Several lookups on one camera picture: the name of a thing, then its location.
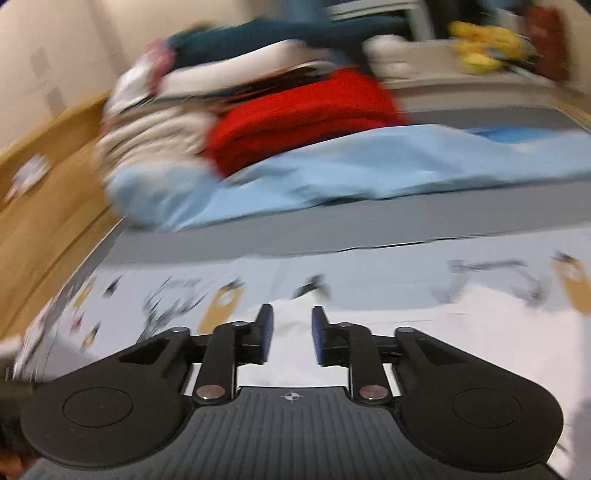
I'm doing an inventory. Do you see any wooden bed frame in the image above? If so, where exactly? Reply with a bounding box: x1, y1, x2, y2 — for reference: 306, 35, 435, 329
0, 90, 127, 344

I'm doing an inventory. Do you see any cream folded cloth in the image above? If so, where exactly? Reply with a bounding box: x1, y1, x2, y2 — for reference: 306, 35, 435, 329
97, 39, 342, 185

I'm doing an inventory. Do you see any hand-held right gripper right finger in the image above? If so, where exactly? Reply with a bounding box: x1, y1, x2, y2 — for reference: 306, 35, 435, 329
311, 305, 468, 407

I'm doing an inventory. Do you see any light blue blanket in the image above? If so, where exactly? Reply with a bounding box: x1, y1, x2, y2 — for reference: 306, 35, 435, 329
108, 124, 591, 232

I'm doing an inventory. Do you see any yellow plush toy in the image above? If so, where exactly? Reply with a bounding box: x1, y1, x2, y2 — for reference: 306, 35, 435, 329
448, 21, 525, 75

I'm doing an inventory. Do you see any printed grey sheet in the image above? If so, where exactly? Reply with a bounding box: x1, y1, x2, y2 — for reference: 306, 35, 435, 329
11, 228, 591, 386

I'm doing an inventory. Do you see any white shirt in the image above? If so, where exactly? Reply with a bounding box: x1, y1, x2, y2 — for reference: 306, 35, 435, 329
238, 277, 591, 469

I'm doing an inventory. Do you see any red cloth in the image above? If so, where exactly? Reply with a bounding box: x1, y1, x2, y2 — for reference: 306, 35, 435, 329
203, 67, 411, 178

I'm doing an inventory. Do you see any dark red bag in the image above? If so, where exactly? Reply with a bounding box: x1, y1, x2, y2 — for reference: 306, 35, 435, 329
524, 7, 571, 81

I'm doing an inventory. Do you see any teal cloth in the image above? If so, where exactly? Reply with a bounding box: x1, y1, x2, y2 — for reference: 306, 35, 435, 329
166, 0, 370, 65

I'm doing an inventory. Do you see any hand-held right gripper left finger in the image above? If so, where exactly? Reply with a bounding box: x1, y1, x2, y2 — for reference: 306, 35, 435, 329
116, 303, 274, 407

